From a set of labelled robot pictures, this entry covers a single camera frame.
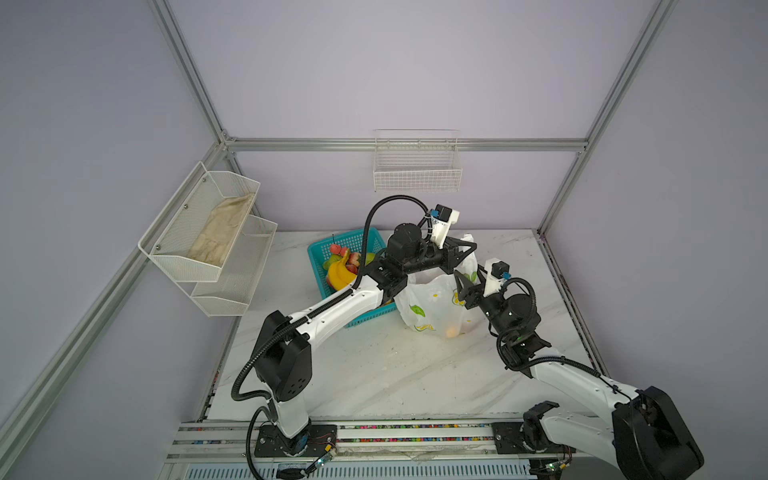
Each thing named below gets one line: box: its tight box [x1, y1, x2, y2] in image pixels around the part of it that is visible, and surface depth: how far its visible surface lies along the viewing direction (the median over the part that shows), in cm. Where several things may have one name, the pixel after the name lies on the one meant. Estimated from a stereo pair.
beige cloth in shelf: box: [188, 193, 254, 265], surface depth 81 cm
